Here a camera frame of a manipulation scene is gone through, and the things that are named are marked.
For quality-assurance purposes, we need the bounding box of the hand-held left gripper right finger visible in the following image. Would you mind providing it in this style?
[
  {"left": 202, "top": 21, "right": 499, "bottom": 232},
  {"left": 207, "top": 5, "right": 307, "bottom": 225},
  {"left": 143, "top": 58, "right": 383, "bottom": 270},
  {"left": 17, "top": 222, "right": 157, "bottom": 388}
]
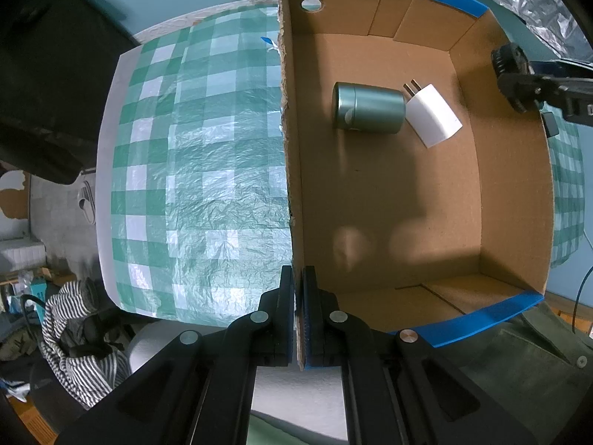
[{"left": 302, "top": 265, "right": 557, "bottom": 445}]

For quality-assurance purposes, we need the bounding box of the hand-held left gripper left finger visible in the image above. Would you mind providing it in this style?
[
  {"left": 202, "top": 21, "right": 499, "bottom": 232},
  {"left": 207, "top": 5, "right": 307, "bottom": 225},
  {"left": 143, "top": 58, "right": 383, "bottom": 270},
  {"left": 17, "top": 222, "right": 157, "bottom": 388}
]
[{"left": 56, "top": 264, "right": 297, "bottom": 445}]

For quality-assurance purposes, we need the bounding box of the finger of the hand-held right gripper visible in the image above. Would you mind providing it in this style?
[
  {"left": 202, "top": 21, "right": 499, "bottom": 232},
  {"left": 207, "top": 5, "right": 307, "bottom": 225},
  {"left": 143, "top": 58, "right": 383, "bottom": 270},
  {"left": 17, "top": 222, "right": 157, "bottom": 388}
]
[
  {"left": 528, "top": 58, "right": 593, "bottom": 77},
  {"left": 498, "top": 72, "right": 593, "bottom": 126}
]

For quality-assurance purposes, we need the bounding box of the black round fan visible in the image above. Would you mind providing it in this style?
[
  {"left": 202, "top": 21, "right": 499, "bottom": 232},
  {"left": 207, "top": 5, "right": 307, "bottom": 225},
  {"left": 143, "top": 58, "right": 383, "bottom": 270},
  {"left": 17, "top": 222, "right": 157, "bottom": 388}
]
[{"left": 491, "top": 43, "right": 529, "bottom": 79}]

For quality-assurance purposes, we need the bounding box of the small white charger plug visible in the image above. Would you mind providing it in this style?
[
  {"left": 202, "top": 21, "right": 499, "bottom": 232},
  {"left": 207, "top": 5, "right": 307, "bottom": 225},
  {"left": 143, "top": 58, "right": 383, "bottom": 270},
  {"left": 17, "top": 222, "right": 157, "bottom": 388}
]
[{"left": 402, "top": 82, "right": 464, "bottom": 149}]

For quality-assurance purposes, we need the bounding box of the green metal cylinder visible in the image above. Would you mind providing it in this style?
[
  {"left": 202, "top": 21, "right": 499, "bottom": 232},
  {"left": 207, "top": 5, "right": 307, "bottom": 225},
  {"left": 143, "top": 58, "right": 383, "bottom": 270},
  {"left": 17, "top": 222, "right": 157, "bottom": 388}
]
[{"left": 331, "top": 82, "right": 407, "bottom": 135}]

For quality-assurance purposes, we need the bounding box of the cardboard box with blue rim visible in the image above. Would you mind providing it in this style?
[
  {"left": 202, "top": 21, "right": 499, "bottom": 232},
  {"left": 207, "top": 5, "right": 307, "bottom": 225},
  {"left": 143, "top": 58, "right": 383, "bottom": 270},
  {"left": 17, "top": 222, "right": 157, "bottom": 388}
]
[{"left": 277, "top": 0, "right": 556, "bottom": 372}]

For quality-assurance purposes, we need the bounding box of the silver crinkled curtain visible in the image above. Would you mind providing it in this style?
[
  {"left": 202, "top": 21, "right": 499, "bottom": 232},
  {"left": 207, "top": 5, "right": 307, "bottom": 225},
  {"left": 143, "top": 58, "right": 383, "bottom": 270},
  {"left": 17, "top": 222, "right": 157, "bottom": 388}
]
[{"left": 470, "top": 0, "right": 593, "bottom": 61}]

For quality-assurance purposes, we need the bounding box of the green checked tablecloth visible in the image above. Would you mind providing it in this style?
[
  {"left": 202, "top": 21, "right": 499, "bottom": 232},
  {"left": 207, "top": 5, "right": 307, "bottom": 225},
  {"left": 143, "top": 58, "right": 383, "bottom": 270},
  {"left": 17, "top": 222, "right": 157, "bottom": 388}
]
[{"left": 110, "top": 2, "right": 584, "bottom": 325}]

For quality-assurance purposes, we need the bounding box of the striped cloth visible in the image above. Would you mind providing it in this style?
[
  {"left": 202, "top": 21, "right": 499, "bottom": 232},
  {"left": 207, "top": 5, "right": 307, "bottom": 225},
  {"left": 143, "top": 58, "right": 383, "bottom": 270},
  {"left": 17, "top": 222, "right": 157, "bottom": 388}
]
[{"left": 39, "top": 279, "right": 133, "bottom": 409}]

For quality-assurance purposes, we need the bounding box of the green garment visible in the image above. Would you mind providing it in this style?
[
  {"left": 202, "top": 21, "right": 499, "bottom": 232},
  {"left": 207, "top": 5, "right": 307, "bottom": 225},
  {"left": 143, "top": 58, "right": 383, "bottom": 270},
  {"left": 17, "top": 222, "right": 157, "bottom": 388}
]
[{"left": 454, "top": 301, "right": 593, "bottom": 445}]

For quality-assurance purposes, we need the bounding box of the teal box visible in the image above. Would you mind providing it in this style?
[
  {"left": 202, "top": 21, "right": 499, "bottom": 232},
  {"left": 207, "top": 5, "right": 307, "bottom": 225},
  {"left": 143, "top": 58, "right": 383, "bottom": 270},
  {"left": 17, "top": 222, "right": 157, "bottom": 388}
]
[{"left": 19, "top": 280, "right": 47, "bottom": 316}]

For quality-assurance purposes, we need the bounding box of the white plastic crate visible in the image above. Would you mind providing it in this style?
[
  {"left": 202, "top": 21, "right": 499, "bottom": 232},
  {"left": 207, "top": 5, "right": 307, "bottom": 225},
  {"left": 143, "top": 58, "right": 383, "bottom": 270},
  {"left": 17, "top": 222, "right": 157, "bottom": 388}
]
[{"left": 0, "top": 238, "right": 44, "bottom": 272}]

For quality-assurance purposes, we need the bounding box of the dark hanging jacket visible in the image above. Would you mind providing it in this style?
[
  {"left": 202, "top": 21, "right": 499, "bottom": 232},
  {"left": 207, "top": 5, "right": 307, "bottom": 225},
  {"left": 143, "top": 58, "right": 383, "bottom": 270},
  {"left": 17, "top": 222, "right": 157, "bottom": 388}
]
[{"left": 0, "top": 0, "right": 140, "bottom": 186}]

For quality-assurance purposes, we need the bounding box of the black cable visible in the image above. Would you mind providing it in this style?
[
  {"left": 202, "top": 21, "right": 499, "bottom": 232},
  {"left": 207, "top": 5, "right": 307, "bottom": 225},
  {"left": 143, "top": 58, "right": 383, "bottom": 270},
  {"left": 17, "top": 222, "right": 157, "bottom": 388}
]
[{"left": 572, "top": 264, "right": 593, "bottom": 334}]

